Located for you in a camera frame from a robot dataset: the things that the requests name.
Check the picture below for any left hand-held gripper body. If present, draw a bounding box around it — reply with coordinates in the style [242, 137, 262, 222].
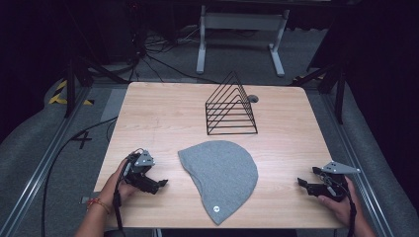
[124, 149, 160, 196]

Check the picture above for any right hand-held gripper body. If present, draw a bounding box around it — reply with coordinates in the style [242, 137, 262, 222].
[309, 160, 362, 201]

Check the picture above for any grey knit beanie hat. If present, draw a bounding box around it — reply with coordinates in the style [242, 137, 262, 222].
[177, 139, 260, 227]

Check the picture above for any person's right hand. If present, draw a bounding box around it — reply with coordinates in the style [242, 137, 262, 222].
[317, 178, 361, 228]

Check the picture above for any person's left hand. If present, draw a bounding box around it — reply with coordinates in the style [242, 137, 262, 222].
[98, 159, 140, 212]

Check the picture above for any black tripod stand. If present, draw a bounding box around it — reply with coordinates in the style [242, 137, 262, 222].
[63, 53, 130, 119]
[289, 60, 351, 126]

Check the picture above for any yellow and black floor tape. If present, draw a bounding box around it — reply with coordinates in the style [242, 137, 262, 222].
[47, 79, 96, 107]

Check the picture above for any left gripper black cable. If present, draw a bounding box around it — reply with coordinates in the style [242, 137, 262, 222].
[112, 179, 127, 237]

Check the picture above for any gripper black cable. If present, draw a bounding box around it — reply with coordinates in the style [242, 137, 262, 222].
[342, 179, 359, 237]
[112, 179, 127, 237]

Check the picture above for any aluminium floor rail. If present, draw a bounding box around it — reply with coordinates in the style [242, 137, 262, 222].
[0, 86, 93, 237]
[319, 93, 395, 237]

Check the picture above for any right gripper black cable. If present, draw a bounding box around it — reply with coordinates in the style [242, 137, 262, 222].
[342, 179, 359, 237]

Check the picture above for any red and gold bracelet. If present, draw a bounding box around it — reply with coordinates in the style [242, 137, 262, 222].
[86, 197, 112, 215]

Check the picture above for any black wire file rack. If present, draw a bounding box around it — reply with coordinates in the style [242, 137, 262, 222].
[205, 70, 259, 136]

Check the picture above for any long black floor cable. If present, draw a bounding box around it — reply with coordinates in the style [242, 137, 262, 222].
[41, 116, 119, 237]

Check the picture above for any bundle of black floor cables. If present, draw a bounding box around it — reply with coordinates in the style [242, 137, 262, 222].
[129, 28, 220, 85]

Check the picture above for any grey metal table frame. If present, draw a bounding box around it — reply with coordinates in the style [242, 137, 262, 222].
[196, 4, 292, 79]

